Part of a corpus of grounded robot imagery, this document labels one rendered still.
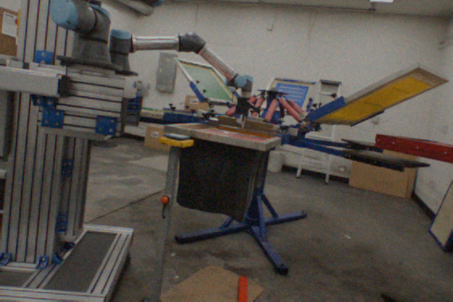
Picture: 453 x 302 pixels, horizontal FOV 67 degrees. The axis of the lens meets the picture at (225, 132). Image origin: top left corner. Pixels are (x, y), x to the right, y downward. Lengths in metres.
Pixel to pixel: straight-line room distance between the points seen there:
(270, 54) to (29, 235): 5.43
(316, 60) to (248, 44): 1.32
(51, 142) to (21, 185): 0.26
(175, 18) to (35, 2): 5.70
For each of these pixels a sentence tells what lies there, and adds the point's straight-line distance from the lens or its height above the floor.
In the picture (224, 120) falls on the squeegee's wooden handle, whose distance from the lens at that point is 2.40.
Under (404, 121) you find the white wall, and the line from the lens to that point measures 6.50.
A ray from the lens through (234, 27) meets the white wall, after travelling 6.92.
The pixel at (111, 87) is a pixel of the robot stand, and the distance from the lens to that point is 1.58.
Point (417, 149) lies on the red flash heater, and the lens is 2.30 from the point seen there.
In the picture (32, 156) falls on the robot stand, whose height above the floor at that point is 0.77.
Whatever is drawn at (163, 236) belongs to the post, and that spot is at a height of 0.46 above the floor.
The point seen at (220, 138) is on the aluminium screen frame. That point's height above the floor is 0.97.
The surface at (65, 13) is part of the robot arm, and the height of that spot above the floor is 1.41.
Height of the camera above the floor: 1.19
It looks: 6 degrees down
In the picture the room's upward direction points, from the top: 9 degrees clockwise
